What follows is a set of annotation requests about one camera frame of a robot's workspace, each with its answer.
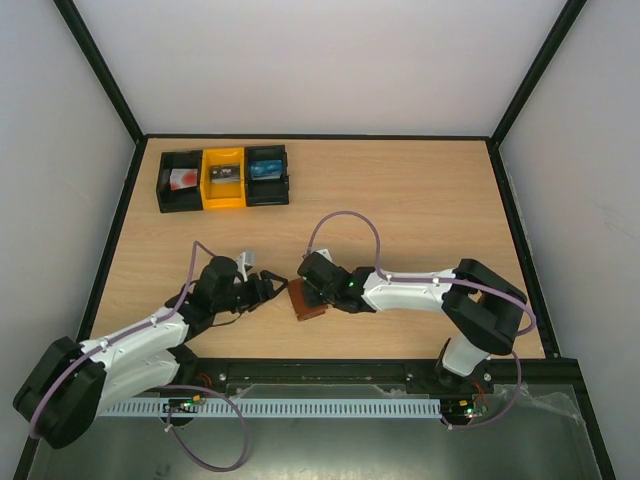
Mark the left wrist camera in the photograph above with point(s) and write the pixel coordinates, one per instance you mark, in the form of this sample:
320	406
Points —
245	262

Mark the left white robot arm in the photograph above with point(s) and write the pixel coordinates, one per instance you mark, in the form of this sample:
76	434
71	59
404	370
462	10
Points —
74	382

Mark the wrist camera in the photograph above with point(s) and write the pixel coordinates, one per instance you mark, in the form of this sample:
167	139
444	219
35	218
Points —
245	262
321	251

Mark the yellow storage bin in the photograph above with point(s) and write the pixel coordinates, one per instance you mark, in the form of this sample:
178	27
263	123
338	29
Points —
224	196

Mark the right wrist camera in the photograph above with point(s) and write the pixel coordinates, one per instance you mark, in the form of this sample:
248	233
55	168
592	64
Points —
321	251

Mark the black enclosure frame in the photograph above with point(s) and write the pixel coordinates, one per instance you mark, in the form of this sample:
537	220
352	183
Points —
477	190

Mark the brown leather card holder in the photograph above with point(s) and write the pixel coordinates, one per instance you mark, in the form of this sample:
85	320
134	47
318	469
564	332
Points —
302	309

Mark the blue VIP card stack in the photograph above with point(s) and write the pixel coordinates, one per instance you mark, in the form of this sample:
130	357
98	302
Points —
269	169

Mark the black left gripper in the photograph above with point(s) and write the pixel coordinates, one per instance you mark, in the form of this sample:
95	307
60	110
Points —
261	297

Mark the white slotted cable duct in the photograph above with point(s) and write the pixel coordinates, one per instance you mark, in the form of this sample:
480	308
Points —
279	408

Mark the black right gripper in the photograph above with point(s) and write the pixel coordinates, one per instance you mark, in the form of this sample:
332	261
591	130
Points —
310	291

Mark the black VIP card stack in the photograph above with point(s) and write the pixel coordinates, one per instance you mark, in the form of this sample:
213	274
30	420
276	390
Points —
224	174

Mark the black storage bin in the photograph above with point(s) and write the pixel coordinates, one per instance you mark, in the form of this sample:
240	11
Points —
182	200
266	192

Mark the black storage bin right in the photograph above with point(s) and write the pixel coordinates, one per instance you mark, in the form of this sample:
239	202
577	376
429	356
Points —
266	192

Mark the black storage bin left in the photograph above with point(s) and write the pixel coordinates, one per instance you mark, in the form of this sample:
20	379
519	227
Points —
182	200

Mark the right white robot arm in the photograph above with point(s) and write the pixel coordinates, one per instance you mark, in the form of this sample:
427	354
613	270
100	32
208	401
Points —
488	311

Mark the red white card stack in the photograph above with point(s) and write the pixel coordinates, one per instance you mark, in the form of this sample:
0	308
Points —
183	178

